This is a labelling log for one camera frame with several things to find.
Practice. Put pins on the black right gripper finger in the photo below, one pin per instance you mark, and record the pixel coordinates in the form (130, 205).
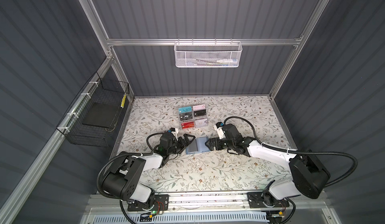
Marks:
(212, 147)
(212, 141)

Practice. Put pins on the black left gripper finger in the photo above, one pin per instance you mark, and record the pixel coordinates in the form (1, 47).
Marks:
(187, 138)
(182, 147)

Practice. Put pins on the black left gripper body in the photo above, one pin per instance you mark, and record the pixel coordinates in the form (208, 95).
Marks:
(174, 148)

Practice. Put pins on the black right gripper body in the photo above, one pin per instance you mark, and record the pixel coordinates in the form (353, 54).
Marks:
(228, 144)

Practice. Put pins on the blue leather card wallet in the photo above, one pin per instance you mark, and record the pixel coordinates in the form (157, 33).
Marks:
(198, 146)

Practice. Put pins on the clear acrylic card display stand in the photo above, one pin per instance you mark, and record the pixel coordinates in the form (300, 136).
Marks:
(194, 118)

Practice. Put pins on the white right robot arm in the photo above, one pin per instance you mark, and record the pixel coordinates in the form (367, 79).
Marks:
(308, 176)

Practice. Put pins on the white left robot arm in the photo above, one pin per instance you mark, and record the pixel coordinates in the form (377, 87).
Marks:
(120, 177)

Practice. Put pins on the red VIP card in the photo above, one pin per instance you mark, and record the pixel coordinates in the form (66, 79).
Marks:
(187, 124)

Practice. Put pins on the black silver VIP card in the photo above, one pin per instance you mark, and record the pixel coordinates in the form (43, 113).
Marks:
(186, 116)

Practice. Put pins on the white diamond VIP card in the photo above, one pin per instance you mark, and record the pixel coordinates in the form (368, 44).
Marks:
(201, 122)

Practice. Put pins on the black gold-line VIP card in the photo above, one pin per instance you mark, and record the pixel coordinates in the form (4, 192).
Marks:
(199, 113)

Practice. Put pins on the teal VIP card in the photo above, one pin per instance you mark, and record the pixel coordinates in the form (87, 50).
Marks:
(185, 109)

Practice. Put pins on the pink VIP card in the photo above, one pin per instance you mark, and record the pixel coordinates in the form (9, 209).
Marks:
(199, 107)

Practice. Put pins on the yellow marker pen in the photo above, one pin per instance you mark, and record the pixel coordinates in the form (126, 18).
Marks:
(123, 101)

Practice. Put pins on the black pad in basket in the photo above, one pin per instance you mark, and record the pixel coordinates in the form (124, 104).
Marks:
(101, 115)

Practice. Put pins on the pens in white basket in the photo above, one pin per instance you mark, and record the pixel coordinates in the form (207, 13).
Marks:
(227, 62)

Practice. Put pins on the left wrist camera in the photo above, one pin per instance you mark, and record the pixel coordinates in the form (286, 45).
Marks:
(174, 131)

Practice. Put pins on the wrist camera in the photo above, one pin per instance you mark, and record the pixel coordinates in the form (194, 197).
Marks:
(174, 131)
(219, 129)

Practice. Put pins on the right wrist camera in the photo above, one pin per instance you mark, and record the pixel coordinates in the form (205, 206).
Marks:
(219, 129)

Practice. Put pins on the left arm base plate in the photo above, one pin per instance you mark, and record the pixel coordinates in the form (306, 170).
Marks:
(156, 202)

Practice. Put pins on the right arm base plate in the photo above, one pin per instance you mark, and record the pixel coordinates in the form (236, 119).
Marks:
(259, 199)

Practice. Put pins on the white wire mesh basket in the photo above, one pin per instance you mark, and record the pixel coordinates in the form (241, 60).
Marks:
(185, 53)

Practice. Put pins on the black wire wall basket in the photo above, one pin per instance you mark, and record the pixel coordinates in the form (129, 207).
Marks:
(104, 91)

